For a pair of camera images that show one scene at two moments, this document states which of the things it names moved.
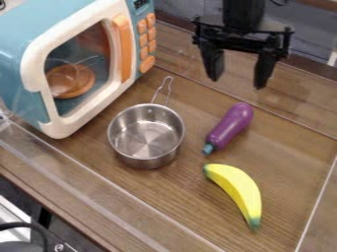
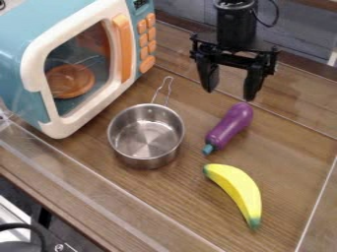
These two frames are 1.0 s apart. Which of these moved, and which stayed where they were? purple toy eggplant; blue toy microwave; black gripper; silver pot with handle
Moved: black gripper
Stayed: blue toy microwave; silver pot with handle; purple toy eggplant
